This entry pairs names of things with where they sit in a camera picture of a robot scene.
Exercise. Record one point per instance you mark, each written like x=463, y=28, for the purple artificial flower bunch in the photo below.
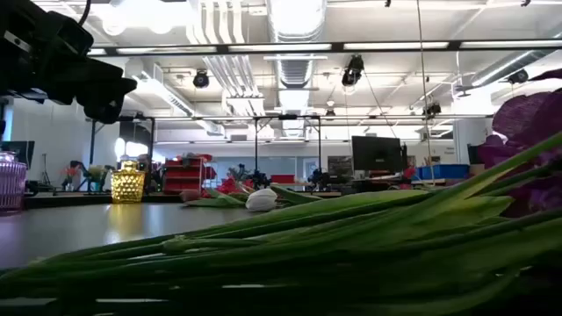
x=307, y=228

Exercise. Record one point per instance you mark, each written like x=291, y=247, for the silver ventilation duct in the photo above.
x=296, y=70

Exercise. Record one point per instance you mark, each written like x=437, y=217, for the purple glass vase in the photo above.
x=11, y=184

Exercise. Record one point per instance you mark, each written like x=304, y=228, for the black overhead frame bar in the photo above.
x=337, y=46

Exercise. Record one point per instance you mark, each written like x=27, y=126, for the black computer monitor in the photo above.
x=377, y=153

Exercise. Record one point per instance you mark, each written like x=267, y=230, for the blue plastic bin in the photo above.
x=443, y=171

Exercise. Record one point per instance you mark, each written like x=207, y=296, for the dark background monitor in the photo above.
x=19, y=151

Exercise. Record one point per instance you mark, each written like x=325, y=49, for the black hanging camera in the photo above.
x=352, y=72
x=433, y=109
x=519, y=76
x=201, y=80

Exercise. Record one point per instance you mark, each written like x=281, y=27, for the pink artificial tulip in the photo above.
x=189, y=196

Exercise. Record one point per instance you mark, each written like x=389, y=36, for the black background rig frame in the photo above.
x=257, y=145

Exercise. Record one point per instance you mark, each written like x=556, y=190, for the yellow glass vase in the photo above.
x=127, y=186

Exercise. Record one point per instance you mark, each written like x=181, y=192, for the white artificial tulip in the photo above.
x=261, y=201

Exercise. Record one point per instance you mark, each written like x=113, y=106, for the black table mat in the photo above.
x=88, y=232

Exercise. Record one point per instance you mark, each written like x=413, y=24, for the red drawer cabinet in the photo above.
x=182, y=175

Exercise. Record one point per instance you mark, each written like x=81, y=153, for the black aluminium table frame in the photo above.
x=66, y=200

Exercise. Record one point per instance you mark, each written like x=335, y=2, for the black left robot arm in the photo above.
x=30, y=57

